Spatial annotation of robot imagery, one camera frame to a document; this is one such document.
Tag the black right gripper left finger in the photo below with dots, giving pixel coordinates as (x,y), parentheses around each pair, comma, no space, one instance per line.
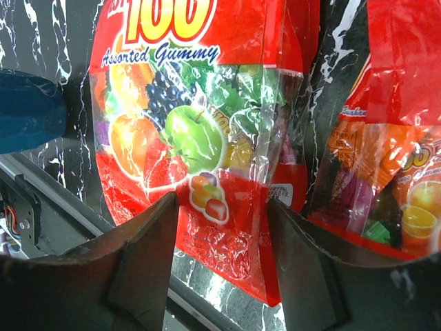
(117,281)

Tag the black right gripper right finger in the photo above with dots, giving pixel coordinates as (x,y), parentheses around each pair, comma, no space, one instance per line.
(327,283)

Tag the red candy bag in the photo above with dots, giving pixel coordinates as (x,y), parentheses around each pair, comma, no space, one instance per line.
(197,98)
(378,186)

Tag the blue paper cup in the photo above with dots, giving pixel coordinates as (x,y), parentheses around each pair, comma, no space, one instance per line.
(33,111)

